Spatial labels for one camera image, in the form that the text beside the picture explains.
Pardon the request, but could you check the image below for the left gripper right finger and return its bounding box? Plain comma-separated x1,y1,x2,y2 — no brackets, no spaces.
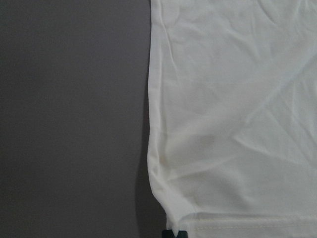
177,231,188,238

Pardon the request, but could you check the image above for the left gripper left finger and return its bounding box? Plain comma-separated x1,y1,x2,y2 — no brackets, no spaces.
161,230,176,238

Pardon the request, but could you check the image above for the beige long-sleeve printed shirt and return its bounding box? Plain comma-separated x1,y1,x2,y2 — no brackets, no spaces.
148,0,317,238

